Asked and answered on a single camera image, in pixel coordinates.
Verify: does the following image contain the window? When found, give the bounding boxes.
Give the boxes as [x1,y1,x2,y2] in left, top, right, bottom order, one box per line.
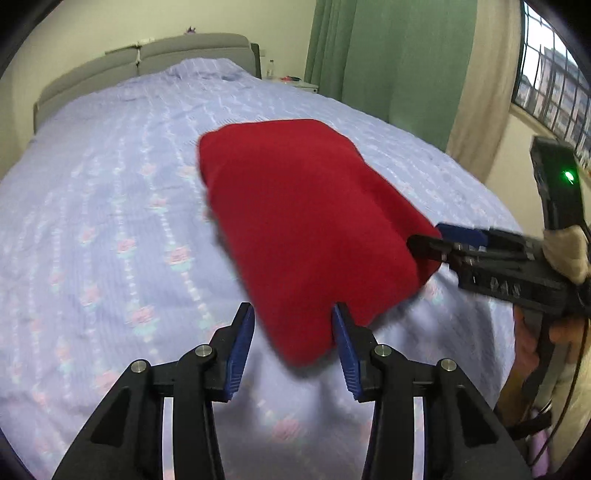
[512,0,591,160]

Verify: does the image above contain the beige curtain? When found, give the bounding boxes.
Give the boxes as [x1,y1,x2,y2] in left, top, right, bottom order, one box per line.
[445,0,525,183]

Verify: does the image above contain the black cable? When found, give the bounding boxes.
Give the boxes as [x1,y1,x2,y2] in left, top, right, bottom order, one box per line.
[526,344,585,472]

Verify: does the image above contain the green curtain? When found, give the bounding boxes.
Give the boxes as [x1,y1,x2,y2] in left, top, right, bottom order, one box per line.
[304,0,478,152]

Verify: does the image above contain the grey padded headboard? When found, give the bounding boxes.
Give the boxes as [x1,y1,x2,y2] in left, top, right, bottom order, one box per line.
[34,32,262,134]

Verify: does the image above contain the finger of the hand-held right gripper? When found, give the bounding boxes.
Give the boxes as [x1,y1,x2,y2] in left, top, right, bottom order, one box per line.
[406,234,465,274]
[436,222,527,254]

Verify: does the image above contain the red cartoon print sweater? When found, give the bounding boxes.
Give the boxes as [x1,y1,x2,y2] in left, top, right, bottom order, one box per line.
[198,119,445,368]

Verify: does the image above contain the white nightstand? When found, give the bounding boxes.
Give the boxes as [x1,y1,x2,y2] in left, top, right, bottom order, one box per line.
[276,76,320,94]

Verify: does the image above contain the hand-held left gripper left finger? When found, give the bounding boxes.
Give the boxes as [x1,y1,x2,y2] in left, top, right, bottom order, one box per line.
[52,302,256,480]

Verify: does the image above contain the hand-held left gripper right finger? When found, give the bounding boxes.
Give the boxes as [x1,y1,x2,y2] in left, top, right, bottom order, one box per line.
[331,302,532,480]

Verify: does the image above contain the blue striped floral bed cover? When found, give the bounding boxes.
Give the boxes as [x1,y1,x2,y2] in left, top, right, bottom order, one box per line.
[0,58,527,480]

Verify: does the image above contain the person's right hand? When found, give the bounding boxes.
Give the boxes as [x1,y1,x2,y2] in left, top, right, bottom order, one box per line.
[498,305,591,428]

